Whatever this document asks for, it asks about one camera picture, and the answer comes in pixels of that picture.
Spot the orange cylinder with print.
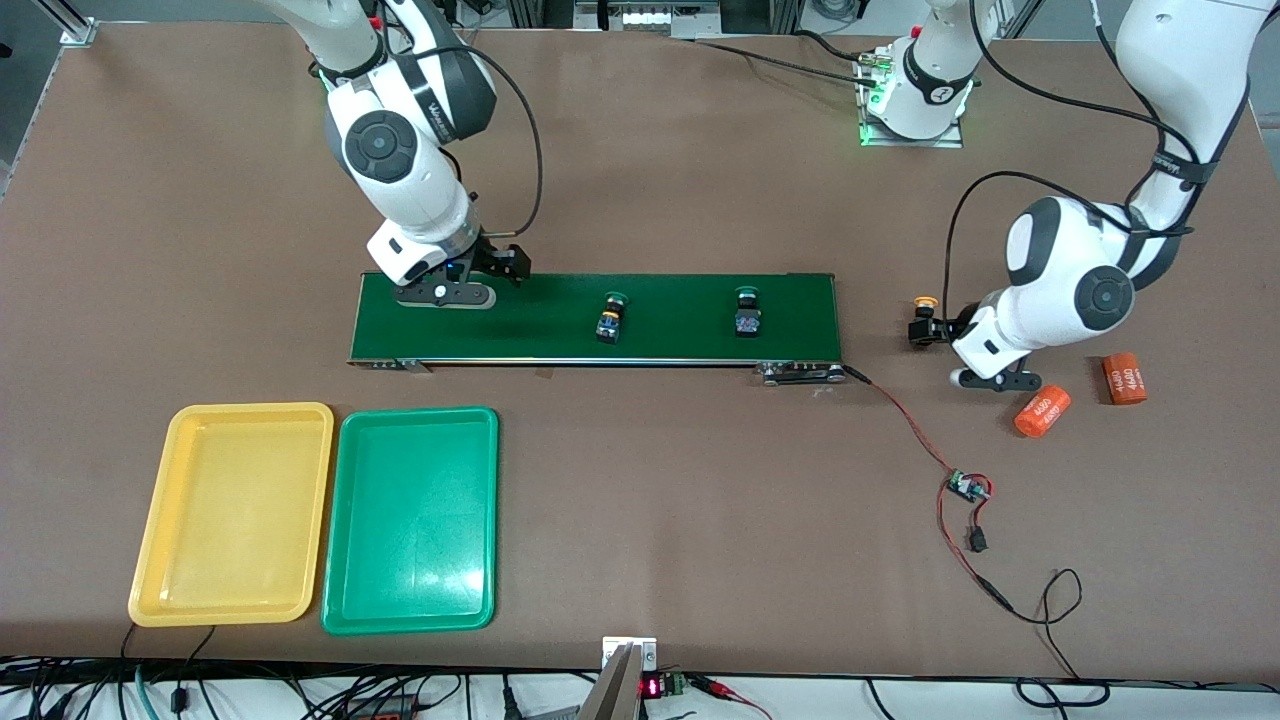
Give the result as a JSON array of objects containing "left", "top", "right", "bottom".
[
  {"left": 1013, "top": 384, "right": 1073, "bottom": 439},
  {"left": 1103, "top": 352, "right": 1149, "bottom": 406}
]

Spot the green conveyor belt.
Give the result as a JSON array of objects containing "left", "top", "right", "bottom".
[{"left": 347, "top": 270, "right": 846, "bottom": 386}]

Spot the green plastic tray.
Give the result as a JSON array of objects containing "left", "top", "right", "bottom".
[{"left": 320, "top": 406, "right": 500, "bottom": 636}]

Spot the yellow plastic tray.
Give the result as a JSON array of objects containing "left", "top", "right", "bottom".
[{"left": 128, "top": 402, "right": 336, "bottom": 628}]

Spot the aluminium corner profile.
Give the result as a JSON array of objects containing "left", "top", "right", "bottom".
[{"left": 40, "top": 0, "right": 99, "bottom": 46}]

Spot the red clip lead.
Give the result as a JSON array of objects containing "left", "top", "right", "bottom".
[{"left": 690, "top": 675, "right": 776, "bottom": 720}]

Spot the grey metal pole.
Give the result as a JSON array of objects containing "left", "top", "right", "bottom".
[{"left": 578, "top": 645, "right": 641, "bottom": 720}]

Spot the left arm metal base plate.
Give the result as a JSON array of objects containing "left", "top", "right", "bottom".
[{"left": 855, "top": 50, "right": 966, "bottom": 149}]

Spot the aluminium frame rack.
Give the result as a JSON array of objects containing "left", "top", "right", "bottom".
[{"left": 505, "top": 0, "right": 801, "bottom": 41}]

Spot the black base power cable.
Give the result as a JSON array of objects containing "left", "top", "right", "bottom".
[{"left": 690, "top": 30, "right": 883, "bottom": 89}]

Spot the small metal table bracket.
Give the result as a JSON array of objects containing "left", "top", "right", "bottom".
[{"left": 602, "top": 636, "right": 658, "bottom": 671}]

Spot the black cable bundle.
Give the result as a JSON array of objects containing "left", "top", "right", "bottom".
[{"left": 0, "top": 625, "right": 601, "bottom": 720}]

